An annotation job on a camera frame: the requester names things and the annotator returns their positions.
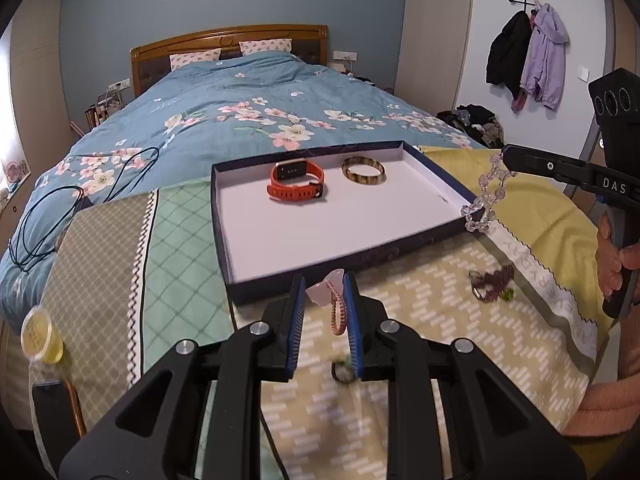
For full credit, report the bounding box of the clear crystal bead bracelet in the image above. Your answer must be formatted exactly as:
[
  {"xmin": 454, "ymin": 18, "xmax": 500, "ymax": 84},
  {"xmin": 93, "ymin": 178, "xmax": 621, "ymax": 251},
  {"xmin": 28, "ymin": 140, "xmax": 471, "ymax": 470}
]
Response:
[{"xmin": 462, "ymin": 152, "xmax": 518, "ymax": 233}]

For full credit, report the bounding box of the pink round ornament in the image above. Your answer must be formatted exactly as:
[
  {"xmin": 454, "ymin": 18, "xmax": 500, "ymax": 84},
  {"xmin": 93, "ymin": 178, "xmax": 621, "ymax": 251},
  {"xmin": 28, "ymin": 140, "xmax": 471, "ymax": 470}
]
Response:
[{"xmin": 0, "ymin": 160, "xmax": 30, "ymax": 183}]

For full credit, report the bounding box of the person's right hand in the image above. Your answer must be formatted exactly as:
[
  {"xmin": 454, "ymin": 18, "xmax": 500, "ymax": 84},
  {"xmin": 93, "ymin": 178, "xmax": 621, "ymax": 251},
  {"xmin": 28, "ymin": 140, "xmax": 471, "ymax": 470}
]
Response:
[{"xmin": 595, "ymin": 215, "xmax": 640, "ymax": 307}]

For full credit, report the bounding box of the blue floral quilt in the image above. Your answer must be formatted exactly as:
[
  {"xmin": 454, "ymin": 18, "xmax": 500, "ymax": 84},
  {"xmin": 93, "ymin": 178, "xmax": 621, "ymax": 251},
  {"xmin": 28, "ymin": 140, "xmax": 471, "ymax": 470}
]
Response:
[{"xmin": 0, "ymin": 50, "xmax": 486, "ymax": 321}]

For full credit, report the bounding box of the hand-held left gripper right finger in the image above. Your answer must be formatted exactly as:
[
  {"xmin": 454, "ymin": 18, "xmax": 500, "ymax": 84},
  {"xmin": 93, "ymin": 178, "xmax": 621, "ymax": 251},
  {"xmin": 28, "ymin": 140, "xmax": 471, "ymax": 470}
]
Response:
[{"xmin": 343, "ymin": 271, "xmax": 587, "ymax": 480}]

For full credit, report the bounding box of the pile of clothes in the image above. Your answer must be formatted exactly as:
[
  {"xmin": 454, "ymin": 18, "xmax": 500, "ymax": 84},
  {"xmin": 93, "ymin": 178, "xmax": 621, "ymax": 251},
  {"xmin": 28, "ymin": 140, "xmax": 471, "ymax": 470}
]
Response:
[{"xmin": 436, "ymin": 104, "xmax": 506, "ymax": 150}]

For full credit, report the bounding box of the person's right forearm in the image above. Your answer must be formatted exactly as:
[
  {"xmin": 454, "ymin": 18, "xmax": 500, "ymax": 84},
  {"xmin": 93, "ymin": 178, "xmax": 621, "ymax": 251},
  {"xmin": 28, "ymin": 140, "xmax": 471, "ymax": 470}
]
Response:
[{"xmin": 562, "ymin": 370, "xmax": 632, "ymax": 438}]

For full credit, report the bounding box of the patterned white pillow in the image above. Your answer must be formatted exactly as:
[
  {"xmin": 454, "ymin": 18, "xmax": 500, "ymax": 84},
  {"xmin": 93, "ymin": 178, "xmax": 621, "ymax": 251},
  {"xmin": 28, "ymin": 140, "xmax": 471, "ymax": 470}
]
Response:
[
  {"xmin": 239, "ymin": 37, "xmax": 292, "ymax": 56},
  {"xmin": 169, "ymin": 48, "xmax": 222, "ymax": 72}
]

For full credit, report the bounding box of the bedside cosmetics rack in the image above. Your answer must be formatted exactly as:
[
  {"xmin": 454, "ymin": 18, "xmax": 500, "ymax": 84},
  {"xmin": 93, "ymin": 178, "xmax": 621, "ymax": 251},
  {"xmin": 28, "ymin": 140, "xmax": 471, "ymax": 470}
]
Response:
[{"xmin": 82, "ymin": 87, "xmax": 126, "ymax": 133}]

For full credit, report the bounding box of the black charging cable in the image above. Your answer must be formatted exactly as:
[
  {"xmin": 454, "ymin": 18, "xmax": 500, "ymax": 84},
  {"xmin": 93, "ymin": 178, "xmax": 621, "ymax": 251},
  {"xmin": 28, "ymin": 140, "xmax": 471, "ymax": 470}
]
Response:
[{"xmin": 7, "ymin": 146, "xmax": 161, "ymax": 271}]

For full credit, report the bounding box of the black jacket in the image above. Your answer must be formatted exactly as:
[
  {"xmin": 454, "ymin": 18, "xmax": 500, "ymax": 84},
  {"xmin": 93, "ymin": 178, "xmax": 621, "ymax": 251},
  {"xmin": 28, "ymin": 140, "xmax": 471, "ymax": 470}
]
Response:
[{"xmin": 486, "ymin": 10, "xmax": 533, "ymax": 101}]

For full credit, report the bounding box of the purple bead bracelet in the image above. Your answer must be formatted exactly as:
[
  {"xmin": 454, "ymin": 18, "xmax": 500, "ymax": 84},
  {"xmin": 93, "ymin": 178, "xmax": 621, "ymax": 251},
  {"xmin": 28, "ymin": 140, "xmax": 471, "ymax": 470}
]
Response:
[{"xmin": 468, "ymin": 265, "xmax": 516, "ymax": 303}]

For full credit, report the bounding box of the yellow plastic container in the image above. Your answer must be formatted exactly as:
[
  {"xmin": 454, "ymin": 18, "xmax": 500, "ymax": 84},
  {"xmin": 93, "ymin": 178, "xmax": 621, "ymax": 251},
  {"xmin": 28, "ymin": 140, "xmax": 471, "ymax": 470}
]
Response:
[{"xmin": 20, "ymin": 306, "xmax": 65, "ymax": 365}]

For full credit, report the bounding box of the orange smartwatch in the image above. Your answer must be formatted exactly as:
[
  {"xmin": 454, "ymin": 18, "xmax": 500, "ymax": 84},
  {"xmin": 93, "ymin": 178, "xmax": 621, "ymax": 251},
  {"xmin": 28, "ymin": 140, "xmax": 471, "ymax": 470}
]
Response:
[{"xmin": 270, "ymin": 159, "xmax": 326, "ymax": 202}]

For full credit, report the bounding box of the purple jacket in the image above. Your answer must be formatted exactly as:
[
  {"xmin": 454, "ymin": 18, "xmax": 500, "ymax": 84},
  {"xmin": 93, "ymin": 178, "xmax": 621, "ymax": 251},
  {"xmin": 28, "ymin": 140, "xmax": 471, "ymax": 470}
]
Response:
[{"xmin": 520, "ymin": 3, "xmax": 570, "ymax": 111}]

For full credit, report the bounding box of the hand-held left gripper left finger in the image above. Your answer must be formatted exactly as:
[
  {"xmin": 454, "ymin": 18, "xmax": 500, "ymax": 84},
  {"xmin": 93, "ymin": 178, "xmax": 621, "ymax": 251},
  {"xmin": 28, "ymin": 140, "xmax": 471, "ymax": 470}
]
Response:
[{"xmin": 59, "ymin": 274, "xmax": 307, "ymax": 480}]

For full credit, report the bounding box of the pink butterfly pendant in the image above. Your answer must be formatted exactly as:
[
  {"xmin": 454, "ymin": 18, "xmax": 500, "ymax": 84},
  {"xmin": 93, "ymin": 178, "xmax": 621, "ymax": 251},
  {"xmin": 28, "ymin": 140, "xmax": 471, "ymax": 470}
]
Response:
[{"xmin": 306, "ymin": 268, "xmax": 351, "ymax": 337}]

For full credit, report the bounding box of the green jade pendant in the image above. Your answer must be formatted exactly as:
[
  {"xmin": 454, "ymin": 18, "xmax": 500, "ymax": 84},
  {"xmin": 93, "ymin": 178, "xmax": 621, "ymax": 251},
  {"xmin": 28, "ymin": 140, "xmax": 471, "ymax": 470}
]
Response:
[{"xmin": 331, "ymin": 357, "xmax": 357, "ymax": 386}]

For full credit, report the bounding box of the patchwork blanket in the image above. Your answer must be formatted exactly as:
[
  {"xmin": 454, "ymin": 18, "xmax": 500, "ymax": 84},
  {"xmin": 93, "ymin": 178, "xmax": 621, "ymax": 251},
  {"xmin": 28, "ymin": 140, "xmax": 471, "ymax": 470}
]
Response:
[{"xmin": 27, "ymin": 146, "xmax": 618, "ymax": 480}]

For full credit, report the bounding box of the dark blue tray box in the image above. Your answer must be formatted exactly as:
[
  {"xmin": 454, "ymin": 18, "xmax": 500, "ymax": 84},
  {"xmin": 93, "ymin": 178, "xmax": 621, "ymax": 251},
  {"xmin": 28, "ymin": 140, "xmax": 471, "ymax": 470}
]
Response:
[{"xmin": 210, "ymin": 140, "xmax": 493, "ymax": 307}]

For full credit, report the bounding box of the amber bangle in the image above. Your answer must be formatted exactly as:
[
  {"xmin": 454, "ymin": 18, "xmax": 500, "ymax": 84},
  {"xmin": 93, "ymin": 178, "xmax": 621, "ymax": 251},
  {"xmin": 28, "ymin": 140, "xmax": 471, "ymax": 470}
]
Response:
[{"xmin": 341, "ymin": 156, "xmax": 387, "ymax": 186}]

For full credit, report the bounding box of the smartphone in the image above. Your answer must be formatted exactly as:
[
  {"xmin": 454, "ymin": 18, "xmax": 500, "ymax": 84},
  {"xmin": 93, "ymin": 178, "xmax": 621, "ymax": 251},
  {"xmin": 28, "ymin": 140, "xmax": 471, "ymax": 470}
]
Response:
[{"xmin": 31, "ymin": 379, "xmax": 87, "ymax": 441}]

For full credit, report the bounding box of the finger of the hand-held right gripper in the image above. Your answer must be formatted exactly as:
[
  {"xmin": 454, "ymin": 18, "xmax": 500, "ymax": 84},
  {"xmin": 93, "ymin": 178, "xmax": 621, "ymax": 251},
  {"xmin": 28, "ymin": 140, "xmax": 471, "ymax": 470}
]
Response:
[{"xmin": 501, "ymin": 144, "xmax": 598, "ymax": 192}]

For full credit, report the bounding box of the wooden headboard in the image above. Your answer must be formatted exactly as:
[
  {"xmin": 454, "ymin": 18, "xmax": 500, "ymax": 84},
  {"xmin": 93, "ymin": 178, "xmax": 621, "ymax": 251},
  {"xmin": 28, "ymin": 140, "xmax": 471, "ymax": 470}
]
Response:
[{"xmin": 130, "ymin": 24, "xmax": 330, "ymax": 98}]

